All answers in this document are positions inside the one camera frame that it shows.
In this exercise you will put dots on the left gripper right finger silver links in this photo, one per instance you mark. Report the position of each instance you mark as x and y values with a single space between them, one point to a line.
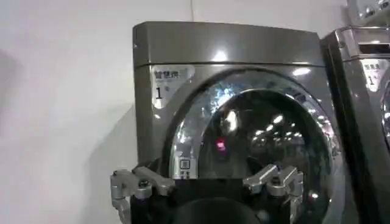
280 181

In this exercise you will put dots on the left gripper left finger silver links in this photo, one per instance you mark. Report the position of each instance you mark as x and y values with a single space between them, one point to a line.
131 182

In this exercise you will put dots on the round glass dryer door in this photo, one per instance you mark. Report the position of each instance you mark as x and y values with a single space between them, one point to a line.
253 131

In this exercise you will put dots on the grey dryer with number label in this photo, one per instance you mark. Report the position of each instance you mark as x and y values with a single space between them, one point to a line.
213 54
362 91

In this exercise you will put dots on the grey appliance with knobs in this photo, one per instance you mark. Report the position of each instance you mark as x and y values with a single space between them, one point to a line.
370 10

